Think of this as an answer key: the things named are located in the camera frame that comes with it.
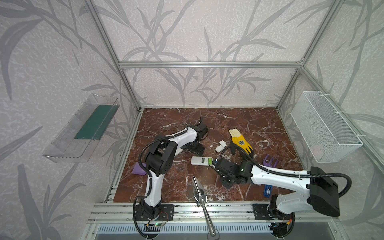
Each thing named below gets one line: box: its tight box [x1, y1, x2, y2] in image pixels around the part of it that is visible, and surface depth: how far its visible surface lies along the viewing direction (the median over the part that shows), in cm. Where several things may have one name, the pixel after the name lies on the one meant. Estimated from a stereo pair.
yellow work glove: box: [228, 128, 253, 155], surface depth 101 cm
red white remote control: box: [191, 156, 213, 166], surface depth 92 cm
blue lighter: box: [263, 184, 273, 198], surface depth 79 cm
